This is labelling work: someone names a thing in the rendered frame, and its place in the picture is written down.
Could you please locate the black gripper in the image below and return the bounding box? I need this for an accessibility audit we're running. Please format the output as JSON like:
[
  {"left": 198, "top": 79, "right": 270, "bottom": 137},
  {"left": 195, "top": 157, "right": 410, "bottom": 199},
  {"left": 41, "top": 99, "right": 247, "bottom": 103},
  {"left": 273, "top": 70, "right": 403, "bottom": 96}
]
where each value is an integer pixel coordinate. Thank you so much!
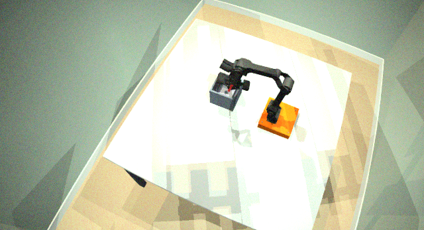
[{"left": 217, "top": 72, "right": 250, "bottom": 91}]

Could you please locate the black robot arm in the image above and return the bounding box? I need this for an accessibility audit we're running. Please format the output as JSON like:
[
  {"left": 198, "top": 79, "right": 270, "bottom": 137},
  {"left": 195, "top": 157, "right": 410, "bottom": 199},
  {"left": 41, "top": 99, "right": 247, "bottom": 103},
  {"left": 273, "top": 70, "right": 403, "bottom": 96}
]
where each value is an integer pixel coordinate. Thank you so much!
[{"left": 219, "top": 57, "right": 294, "bottom": 125}]

